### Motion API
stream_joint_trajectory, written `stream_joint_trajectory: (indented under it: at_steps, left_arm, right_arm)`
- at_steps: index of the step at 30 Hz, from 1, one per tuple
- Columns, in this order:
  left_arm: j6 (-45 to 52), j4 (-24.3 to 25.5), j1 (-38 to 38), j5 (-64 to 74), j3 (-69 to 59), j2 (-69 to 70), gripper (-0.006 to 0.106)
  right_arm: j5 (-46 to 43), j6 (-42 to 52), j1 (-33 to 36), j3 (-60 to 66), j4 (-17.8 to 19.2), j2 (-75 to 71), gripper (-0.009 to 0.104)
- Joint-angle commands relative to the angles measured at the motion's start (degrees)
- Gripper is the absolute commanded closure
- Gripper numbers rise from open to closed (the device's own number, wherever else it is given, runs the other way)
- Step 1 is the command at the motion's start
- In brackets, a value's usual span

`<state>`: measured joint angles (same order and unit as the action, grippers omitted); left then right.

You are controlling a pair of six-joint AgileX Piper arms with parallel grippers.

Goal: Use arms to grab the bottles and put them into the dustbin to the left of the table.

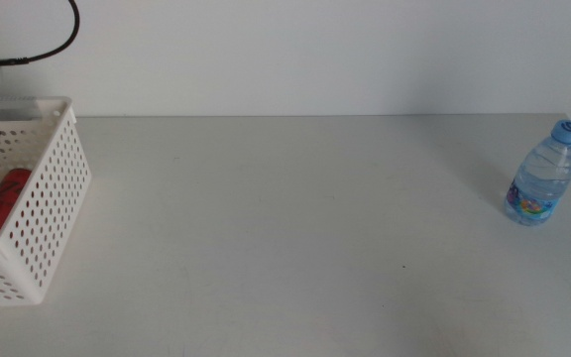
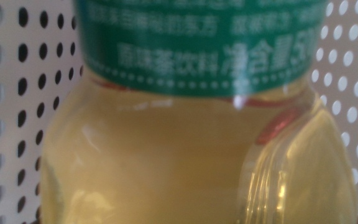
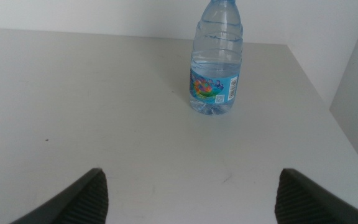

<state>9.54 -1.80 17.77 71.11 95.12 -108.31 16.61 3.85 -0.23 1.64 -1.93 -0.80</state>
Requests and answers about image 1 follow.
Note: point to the clear water bottle blue cap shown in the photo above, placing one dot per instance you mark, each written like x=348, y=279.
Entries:
x=540, y=173

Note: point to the red soda can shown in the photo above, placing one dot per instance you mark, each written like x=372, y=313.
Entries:
x=3, y=203

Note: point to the white perforated plastic basket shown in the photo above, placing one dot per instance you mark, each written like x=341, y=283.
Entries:
x=42, y=208

